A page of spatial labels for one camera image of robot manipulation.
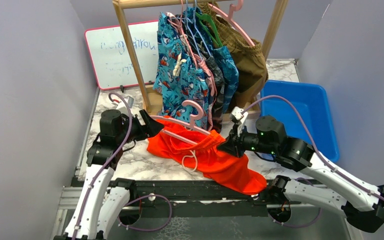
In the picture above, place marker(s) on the pink framed whiteboard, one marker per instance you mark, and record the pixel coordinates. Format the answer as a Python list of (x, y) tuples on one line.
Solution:
[(111, 61)]

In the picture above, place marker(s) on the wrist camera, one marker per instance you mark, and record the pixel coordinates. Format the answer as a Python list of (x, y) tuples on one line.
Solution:
[(238, 116), (120, 105)]

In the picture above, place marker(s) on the light blue shark shorts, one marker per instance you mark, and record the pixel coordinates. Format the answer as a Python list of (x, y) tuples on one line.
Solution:
[(179, 77)]

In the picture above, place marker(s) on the dark blue patterned shorts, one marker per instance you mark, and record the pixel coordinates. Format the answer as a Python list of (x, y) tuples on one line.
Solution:
[(230, 72)]

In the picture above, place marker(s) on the black metal base rail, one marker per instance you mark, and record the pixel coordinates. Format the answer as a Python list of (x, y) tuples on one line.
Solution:
[(158, 199)]

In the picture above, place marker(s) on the pink patterned shorts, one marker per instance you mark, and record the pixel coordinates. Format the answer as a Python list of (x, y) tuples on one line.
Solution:
[(201, 61)]

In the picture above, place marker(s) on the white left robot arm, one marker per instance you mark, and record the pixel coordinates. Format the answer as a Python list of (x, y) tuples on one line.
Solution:
[(102, 172)]

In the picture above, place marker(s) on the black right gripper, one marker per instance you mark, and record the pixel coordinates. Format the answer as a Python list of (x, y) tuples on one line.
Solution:
[(233, 145)]

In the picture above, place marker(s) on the khaki brown shorts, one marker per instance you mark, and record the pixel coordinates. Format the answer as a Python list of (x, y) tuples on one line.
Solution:
[(249, 60)]

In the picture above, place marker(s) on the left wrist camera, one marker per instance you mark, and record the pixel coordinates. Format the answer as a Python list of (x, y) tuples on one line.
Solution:
[(120, 105)]

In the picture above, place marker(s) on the pink plastic hanger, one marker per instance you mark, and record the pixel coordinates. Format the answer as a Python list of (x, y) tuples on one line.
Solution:
[(191, 125)]

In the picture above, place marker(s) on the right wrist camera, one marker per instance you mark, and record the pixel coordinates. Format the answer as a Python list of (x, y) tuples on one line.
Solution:
[(238, 116)]

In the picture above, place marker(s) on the orange mesh shorts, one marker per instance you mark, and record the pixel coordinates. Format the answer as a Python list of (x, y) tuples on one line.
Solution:
[(227, 170)]

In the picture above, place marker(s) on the green hanger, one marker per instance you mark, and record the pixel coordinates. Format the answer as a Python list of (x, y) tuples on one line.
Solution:
[(210, 28)]

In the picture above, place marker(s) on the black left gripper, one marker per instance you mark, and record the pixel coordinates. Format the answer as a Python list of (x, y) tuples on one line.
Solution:
[(152, 126)]

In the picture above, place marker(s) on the light blue hanger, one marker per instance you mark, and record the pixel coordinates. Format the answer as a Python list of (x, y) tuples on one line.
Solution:
[(202, 41)]

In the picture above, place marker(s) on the pink hanger under khaki shorts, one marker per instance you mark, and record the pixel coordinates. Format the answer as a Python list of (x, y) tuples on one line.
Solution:
[(229, 18)]

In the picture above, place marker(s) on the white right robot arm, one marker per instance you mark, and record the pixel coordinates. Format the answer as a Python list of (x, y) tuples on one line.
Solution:
[(359, 202)]

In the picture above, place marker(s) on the wooden clothes rack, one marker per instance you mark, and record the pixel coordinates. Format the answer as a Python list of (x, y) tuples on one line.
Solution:
[(152, 100)]

